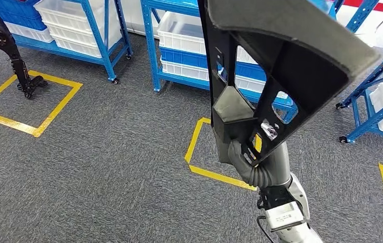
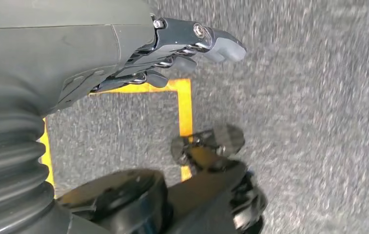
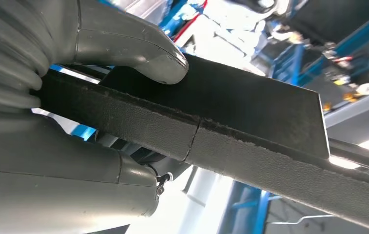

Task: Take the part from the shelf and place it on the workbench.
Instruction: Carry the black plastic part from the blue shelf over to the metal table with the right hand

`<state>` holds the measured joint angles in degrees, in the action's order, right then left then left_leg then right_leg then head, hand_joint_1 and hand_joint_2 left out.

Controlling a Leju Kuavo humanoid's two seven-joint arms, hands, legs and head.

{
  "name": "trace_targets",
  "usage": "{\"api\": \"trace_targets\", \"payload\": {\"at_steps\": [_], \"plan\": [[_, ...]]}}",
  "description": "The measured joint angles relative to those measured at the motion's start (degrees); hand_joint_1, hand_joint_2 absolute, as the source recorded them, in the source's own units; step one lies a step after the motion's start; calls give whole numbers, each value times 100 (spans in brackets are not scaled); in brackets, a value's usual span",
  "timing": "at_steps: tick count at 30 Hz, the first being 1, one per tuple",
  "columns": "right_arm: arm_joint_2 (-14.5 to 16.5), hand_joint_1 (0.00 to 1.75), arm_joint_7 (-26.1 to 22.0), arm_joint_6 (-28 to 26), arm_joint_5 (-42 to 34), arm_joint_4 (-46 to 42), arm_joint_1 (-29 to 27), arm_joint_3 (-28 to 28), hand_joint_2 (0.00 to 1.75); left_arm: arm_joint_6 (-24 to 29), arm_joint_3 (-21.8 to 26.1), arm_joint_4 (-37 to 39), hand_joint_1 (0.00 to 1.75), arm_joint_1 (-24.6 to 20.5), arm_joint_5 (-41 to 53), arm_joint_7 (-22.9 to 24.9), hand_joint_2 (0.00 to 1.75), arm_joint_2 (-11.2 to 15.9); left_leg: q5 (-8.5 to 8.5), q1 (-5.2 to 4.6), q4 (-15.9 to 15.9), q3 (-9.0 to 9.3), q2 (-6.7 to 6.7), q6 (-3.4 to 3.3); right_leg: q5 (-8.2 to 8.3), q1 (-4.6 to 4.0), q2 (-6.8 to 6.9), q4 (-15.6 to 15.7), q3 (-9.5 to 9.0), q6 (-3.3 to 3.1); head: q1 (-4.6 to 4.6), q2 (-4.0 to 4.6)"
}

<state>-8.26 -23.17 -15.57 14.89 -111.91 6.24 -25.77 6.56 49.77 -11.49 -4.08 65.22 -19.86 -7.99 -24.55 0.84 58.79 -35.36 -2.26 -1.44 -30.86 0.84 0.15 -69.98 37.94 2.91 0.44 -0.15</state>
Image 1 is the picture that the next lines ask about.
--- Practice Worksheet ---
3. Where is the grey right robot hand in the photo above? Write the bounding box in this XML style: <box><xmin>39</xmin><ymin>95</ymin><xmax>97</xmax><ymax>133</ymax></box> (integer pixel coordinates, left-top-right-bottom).
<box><xmin>227</xmin><ymin>139</ymin><xmax>293</xmax><ymax>189</ymax></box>

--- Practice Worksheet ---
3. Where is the yellow floor tape square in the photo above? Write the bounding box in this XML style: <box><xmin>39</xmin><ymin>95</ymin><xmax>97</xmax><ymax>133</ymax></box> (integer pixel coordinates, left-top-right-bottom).
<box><xmin>0</xmin><ymin>69</ymin><xmax>83</xmax><ymax>139</ymax></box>

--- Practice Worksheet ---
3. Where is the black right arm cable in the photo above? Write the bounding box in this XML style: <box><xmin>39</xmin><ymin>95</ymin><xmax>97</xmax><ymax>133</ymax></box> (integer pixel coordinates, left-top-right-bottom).
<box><xmin>257</xmin><ymin>215</ymin><xmax>276</xmax><ymax>243</ymax></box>

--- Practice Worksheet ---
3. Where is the black plastic panel part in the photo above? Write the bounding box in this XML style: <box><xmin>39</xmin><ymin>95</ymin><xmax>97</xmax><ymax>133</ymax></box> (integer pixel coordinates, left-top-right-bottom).
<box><xmin>197</xmin><ymin>0</ymin><xmax>381</xmax><ymax>167</ymax></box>

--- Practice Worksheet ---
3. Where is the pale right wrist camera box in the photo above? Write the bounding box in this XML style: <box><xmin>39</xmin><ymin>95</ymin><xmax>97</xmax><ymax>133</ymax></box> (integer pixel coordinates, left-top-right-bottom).
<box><xmin>263</xmin><ymin>201</ymin><xmax>304</xmax><ymax>233</ymax></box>

